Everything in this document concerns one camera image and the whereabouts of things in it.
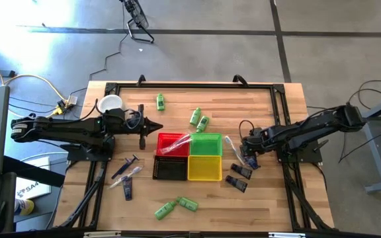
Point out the blue disposable razor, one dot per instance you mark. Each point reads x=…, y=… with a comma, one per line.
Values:
x=135, y=157
x=116, y=174

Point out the red plastic basket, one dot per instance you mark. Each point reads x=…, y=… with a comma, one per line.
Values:
x=164, y=138

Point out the green wipes canister white lid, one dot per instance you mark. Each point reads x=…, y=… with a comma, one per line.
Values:
x=110, y=103

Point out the grey power box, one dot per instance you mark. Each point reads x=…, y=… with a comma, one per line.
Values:
x=73, y=99

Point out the dark blue toothpaste tube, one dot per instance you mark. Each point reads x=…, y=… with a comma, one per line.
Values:
x=252, y=163
x=128, y=190
x=236, y=183
x=241, y=171

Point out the white printed box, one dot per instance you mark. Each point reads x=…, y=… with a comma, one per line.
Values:
x=31, y=191

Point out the black aluminium table frame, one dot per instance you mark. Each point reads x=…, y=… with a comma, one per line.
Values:
x=210, y=85

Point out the black rig crossbar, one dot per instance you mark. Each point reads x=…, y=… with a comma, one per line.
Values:
x=230, y=236

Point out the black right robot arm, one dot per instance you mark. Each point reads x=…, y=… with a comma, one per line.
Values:
x=309, y=129

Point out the black frame clamp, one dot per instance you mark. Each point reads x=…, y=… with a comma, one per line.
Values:
x=141, y=80
x=241, y=80

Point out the black plastic basket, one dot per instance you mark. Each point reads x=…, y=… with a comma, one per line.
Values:
x=170, y=168

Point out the green plastic basket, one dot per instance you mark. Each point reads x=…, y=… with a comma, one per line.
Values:
x=207, y=145

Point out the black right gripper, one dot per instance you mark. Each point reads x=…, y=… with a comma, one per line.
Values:
x=255, y=142

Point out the yellow plastic basket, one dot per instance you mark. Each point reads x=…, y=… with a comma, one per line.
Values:
x=205, y=168

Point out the yellow and blue pouch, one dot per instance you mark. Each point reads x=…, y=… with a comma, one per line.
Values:
x=25, y=207

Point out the black floor fan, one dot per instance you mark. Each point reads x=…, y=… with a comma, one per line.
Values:
x=140, y=18

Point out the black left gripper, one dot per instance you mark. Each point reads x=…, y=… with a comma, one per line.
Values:
x=141, y=132

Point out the black desk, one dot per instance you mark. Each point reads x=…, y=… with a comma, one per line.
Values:
x=35, y=172

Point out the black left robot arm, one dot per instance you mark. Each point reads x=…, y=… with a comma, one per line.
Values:
x=61, y=130

